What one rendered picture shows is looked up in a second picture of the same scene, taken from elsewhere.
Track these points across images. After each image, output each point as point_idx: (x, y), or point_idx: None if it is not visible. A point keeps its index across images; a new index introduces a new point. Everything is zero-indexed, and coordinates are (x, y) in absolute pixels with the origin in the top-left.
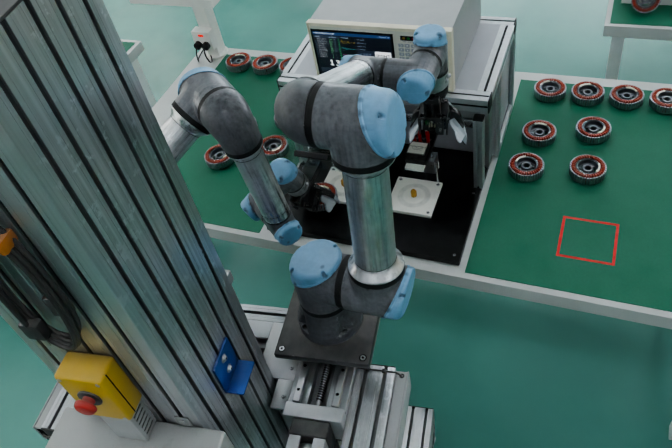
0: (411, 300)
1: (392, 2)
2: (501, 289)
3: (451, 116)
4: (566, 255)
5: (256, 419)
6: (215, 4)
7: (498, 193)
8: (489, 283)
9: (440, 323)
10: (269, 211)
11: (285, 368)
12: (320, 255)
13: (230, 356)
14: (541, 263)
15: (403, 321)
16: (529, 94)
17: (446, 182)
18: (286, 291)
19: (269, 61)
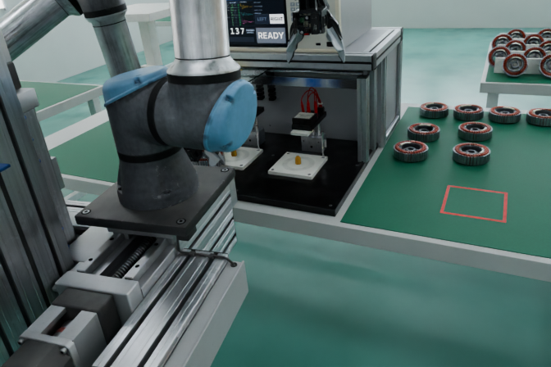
0: (298, 313)
1: None
2: (379, 239)
3: (329, 24)
4: (451, 213)
5: (19, 288)
6: (152, 20)
7: (382, 169)
8: (366, 231)
9: (324, 336)
10: None
11: (93, 252)
12: (143, 71)
13: None
14: (424, 218)
15: (287, 331)
16: (415, 114)
17: (331, 158)
18: None
19: None
